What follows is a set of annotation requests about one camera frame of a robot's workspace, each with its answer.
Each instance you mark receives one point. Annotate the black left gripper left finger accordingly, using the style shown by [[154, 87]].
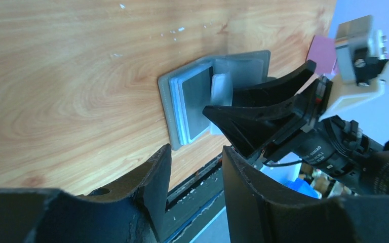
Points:
[[129, 209]]

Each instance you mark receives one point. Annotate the dark grey credit card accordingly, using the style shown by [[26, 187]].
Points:
[[196, 93]]

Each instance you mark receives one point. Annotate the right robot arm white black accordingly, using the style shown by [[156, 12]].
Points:
[[374, 178]]

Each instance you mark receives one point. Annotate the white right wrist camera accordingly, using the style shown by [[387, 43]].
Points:
[[363, 66]]

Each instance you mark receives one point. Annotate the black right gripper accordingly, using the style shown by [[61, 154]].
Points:
[[270, 113]]

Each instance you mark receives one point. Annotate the pink card stand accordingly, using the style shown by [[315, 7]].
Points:
[[322, 52]]

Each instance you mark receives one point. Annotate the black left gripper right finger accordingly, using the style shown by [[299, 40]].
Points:
[[259, 209]]

